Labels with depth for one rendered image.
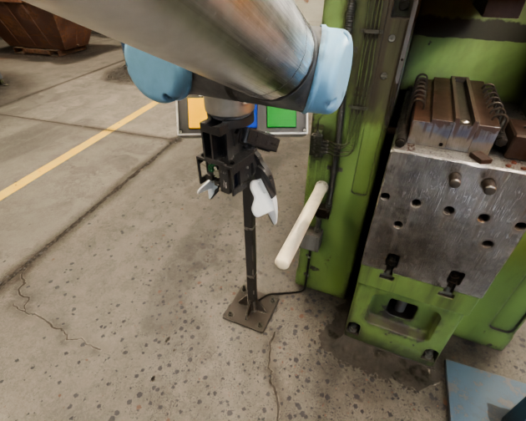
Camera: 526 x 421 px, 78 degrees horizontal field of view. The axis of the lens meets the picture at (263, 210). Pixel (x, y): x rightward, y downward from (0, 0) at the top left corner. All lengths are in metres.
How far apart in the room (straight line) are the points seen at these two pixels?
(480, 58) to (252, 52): 1.28
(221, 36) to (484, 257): 1.05
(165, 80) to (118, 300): 1.52
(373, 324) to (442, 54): 1.04
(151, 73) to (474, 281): 1.08
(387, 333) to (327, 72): 1.28
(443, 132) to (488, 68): 0.50
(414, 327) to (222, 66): 1.38
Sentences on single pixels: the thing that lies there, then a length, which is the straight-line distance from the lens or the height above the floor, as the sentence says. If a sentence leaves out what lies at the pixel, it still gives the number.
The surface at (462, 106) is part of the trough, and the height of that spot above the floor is 0.99.
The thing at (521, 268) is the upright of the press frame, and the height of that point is 0.47.
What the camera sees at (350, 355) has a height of 0.00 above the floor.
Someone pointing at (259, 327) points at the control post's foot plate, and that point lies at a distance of 1.54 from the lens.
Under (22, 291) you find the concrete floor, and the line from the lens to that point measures 2.06.
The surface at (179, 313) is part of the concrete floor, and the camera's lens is 1.65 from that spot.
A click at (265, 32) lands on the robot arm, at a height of 1.28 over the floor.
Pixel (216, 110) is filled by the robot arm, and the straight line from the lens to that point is 0.48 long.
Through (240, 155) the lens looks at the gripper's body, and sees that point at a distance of 0.52.
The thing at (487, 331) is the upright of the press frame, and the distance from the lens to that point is 1.70.
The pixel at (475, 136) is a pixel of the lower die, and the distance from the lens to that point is 1.01.
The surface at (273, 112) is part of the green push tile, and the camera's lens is 0.86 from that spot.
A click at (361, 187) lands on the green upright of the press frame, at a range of 1.26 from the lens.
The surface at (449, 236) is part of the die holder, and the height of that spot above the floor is 0.68.
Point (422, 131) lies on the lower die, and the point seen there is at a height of 0.95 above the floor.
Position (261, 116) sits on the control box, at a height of 1.00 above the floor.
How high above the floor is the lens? 1.32
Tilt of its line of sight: 38 degrees down
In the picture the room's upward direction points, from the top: straight up
